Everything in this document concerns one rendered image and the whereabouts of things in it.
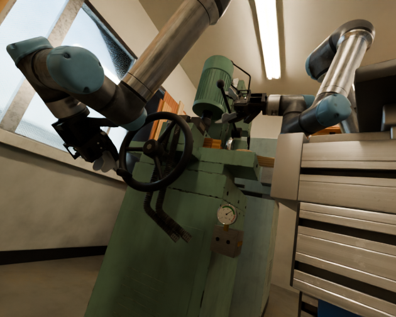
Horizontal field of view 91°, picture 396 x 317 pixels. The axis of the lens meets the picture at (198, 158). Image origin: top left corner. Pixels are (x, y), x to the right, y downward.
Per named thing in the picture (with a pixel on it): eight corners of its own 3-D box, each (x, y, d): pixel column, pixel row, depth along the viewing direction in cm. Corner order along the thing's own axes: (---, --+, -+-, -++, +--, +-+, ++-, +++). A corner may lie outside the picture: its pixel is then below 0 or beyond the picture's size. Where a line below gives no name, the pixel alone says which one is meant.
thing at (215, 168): (139, 161, 89) (141, 153, 90) (162, 173, 107) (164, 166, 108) (222, 173, 72) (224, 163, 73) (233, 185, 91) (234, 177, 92)
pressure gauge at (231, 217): (213, 228, 60) (219, 202, 63) (217, 228, 64) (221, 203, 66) (233, 233, 58) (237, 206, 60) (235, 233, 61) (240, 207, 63)
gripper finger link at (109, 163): (105, 182, 58) (89, 158, 52) (119, 168, 62) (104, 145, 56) (113, 183, 57) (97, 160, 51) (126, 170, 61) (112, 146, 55)
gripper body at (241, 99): (235, 88, 75) (268, 88, 70) (239, 102, 82) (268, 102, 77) (231, 105, 73) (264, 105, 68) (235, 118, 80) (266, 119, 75)
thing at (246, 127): (233, 129, 114) (237, 107, 118) (236, 136, 122) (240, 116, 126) (247, 131, 111) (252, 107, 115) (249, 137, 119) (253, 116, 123)
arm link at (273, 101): (280, 102, 76) (277, 121, 73) (268, 102, 78) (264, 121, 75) (281, 90, 69) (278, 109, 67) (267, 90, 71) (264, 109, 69)
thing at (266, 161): (170, 154, 103) (171, 147, 104) (171, 155, 105) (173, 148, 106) (282, 167, 80) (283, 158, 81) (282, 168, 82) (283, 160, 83)
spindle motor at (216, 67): (186, 103, 100) (200, 55, 109) (198, 121, 116) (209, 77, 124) (219, 103, 93) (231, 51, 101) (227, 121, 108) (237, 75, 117)
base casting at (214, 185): (128, 180, 88) (134, 160, 90) (183, 199, 138) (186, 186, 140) (223, 199, 69) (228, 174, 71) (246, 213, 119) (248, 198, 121)
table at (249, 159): (111, 143, 86) (115, 131, 87) (151, 165, 112) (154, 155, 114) (251, 158, 61) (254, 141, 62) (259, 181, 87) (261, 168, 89)
